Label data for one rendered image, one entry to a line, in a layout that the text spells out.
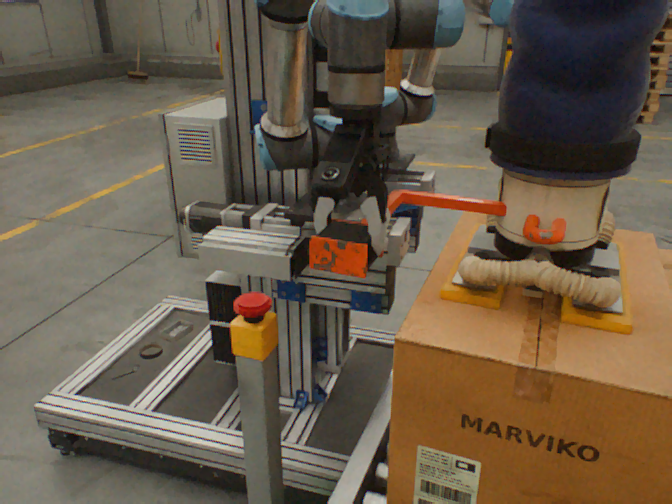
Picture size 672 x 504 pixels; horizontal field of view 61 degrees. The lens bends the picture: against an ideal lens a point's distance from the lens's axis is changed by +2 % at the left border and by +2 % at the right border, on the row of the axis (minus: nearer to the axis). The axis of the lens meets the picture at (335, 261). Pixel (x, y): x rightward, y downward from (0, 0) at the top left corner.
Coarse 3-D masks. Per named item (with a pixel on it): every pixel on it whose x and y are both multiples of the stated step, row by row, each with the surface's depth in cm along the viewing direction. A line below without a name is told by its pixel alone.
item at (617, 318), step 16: (624, 256) 106; (576, 272) 98; (592, 272) 93; (624, 272) 99; (624, 288) 94; (576, 304) 88; (624, 304) 89; (560, 320) 88; (576, 320) 86; (592, 320) 85; (608, 320) 85; (624, 320) 85
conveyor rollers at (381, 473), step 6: (378, 468) 131; (384, 468) 131; (378, 474) 130; (384, 474) 130; (378, 480) 130; (384, 480) 130; (384, 486) 130; (366, 492) 125; (372, 492) 125; (366, 498) 123; (372, 498) 123; (378, 498) 123; (384, 498) 123
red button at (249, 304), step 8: (240, 296) 104; (248, 296) 104; (256, 296) 104; (264, 296) 104; (240, 304) 102; (248, 304) 102; (256, 304) 102; (264, 304) 102; (240, 312) 101; (248, 312) 101; (256, 312) 101; (264, 312) 102; (248, 320) 103; (256, 320) 103
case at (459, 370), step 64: (448, 256) 110; (640, 256) 110; (448, 320) 88; (512, 320) 88; (640, 320) 88; (448, 384) 83; (512, 384) 79; (576, 384) 76; (640, 384) 74; (448, 448) 88; (512, 448) 84; (576, 448) 80; (640, 448) 76
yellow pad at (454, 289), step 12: (480, 228) 117; (492, 228) 110; (468, 240) 112; (480, 252) 100; (456, 264) 102; (456, 276) 97; (444, 288) 94; (456, 288) 94; (468, 288) 94; (480, 288) 93; (492, 288) 93; (504, 288) 94; (456, 300) 93; (468, 300) 92; (480, 300) 91; (492, 300) 91
